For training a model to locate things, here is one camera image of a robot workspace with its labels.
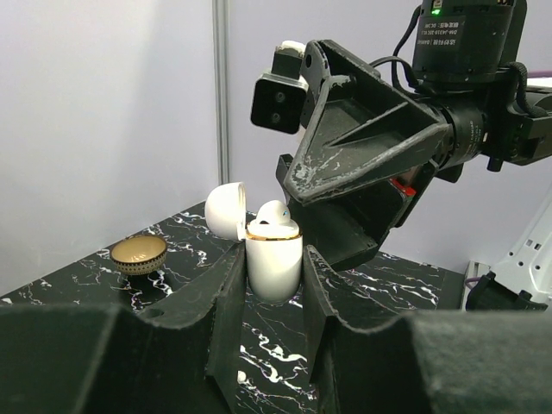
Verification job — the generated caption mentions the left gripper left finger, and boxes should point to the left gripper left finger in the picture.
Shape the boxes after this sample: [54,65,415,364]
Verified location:
[1,248,247,413]

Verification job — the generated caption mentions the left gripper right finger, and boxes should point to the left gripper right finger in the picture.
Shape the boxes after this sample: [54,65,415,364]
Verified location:
[303,247,551,413]

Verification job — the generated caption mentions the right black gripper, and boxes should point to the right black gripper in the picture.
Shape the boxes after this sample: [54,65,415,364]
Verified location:
[275,41,461,271]

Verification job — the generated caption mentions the white earbud charging case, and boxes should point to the white earbud charging case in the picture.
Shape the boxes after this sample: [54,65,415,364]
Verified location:
[204,182,303,304]

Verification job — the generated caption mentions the white earbud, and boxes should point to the white earbud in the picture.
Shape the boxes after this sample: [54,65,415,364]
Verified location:
[237,371,248,384]
[254,200,291,225]

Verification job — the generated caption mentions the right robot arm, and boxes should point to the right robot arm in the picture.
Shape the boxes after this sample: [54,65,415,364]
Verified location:
[276,1,551,271]

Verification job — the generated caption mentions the gold patterned bowl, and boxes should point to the gold patterned bowl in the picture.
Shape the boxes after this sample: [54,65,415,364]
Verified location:
[110,235,167,275]

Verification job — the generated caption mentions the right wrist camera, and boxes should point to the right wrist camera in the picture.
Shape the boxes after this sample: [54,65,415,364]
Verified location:
[250,41,309,135]

